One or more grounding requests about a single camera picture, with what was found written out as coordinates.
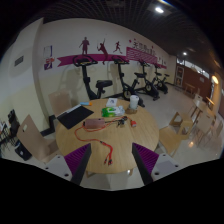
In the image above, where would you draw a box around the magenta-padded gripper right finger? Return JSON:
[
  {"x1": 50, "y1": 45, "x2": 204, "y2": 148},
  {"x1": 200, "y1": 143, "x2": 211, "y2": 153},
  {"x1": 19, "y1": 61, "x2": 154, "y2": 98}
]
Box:
[{"x1": 131, "y1": 142, "x2": 183, "y2": 186}]

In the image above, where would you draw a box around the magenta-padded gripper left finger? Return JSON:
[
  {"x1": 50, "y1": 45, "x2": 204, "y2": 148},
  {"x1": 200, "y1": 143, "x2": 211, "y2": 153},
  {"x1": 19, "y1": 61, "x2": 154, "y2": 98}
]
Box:
[{"x1": 43, "y1": 143, "x2": 92, "y2": 185}]

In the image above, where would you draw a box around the group of wooden chairs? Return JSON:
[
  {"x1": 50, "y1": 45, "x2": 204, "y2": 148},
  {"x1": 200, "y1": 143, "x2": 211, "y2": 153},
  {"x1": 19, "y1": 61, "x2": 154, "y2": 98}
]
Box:
[{"x1": 156, "y1": 84, "x2": 224, "y2": 158}]

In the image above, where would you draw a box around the brown paper cup holder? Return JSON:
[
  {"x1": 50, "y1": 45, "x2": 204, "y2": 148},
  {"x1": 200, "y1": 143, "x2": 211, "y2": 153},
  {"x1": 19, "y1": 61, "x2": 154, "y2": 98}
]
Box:
[{"x1": 125, "y1": 107, "x2": 138, "y2": 115}]

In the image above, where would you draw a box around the white lidded cup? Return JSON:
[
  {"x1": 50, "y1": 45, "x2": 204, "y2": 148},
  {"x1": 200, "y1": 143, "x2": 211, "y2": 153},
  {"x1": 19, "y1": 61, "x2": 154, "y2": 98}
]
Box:
[{"x1": 129, "y1": 94, "x2": 140, "y2": 110}]

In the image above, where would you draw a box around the green wet wipes pack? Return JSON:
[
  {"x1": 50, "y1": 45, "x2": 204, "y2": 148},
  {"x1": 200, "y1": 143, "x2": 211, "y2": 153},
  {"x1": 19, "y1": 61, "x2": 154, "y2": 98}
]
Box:
[{"x1": 101, "y1": 105, "x2": 126, "y2": 118}]

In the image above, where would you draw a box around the small white box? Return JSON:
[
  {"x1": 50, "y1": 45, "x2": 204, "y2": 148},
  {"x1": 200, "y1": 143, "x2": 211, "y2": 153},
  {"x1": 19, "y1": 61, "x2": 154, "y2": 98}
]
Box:
[{"x1": 105, "y1": 97, "x2": 118, "y2": 108}]

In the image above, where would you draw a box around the row of black exercise bikes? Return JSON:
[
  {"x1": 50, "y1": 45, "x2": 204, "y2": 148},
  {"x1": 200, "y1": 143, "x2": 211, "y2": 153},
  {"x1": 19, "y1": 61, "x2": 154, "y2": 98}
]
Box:
[{"x1": 72, "y1": 54, "x2": 170, "y2": 102}]

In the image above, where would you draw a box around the group of ceiling lights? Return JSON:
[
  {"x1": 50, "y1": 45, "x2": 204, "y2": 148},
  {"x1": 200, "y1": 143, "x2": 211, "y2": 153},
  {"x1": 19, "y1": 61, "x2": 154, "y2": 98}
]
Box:
[{"x1": 153, "y1": 4, "x2": 219, "y2": 86}]

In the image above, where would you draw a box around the wooden chair with cutout handle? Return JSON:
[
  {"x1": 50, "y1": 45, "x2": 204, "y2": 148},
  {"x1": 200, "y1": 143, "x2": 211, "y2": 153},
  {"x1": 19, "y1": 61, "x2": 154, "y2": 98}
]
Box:
[
  {"x1": 48, "y1": 90, "x2": 73, "y2": 118},
  {"x1": 16, "y1": 114, "x2": 59, "y2": 163}
]

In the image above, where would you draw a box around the red charging cable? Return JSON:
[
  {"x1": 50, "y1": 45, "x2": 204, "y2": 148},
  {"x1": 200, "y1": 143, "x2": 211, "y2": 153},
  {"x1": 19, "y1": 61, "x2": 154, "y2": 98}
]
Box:
[{"x1": 73, "y1": 116, "x2": 134, "y2": 167}]

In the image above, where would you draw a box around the black power strip cable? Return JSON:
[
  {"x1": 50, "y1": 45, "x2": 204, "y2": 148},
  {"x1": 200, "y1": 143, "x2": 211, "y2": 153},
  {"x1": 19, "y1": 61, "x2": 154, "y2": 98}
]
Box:
[{"x1": 104, "y1": 116, "x2": 129, "y2": 128}]

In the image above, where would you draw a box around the grey wall vent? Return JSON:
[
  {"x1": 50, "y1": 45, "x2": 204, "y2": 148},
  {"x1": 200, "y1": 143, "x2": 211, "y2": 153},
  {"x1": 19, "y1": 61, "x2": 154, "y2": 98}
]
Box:
[{"x1": 13, "y1": 55, "x2": 25, "y2": 67}]

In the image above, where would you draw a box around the group of wall posters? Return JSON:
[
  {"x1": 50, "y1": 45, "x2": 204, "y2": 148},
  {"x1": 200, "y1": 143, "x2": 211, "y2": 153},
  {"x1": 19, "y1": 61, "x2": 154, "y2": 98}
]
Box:
[{"x1": 43, "y1": 44, "x2": 55, "y2": 71}]

